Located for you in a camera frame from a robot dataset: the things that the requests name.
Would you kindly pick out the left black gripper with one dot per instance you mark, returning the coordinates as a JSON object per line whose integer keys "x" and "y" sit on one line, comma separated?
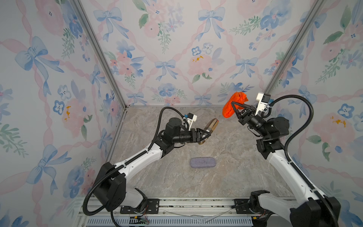
{"x": 197, "y": 139}

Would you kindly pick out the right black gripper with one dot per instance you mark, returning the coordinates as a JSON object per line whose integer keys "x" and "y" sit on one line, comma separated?
{"x": 246, "y": 117}

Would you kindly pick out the plaid eyeglass case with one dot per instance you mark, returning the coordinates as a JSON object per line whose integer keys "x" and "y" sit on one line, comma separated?
{"x": 208, "y": 130}

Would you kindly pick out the orange cleaning cloth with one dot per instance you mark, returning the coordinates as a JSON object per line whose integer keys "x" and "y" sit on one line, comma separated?
{"x": 233, "y": 104}

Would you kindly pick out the purple fabric eyeglass case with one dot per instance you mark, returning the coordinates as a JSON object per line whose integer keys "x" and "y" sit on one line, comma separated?
{"x": 203, "y": 162}

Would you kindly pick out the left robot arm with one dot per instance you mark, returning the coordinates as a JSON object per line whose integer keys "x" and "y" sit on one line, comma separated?
{"x": 110, "y": 186}

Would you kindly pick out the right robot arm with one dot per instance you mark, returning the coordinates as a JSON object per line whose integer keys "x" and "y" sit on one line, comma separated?
{"x": 311, "y": 207}

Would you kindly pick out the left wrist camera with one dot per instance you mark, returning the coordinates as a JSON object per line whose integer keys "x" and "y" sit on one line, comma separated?
{"x": 190, "y": 119}

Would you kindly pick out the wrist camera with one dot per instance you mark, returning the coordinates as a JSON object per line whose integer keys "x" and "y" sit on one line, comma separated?
{"x": 190, "y": 119}
{"x": 263, "y": 103}

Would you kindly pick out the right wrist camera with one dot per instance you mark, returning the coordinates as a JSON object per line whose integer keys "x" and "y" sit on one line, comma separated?
{"x": 263, "y": 103}

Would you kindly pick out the right corner aluminium post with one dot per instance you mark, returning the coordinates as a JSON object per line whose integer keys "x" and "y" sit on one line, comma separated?
{"x": 295, "y": 44}

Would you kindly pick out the corner aluminium post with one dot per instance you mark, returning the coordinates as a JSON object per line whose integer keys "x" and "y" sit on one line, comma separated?
{"x": 295, "y": 44}
{"x": 84, "y": 20}

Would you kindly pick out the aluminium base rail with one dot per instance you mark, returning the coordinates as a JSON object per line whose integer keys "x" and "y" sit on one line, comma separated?
{"x": 178, "y": 212}

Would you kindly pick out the left corner aluminium post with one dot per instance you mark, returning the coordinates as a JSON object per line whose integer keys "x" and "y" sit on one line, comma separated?
{"x": 84, "y": 20}

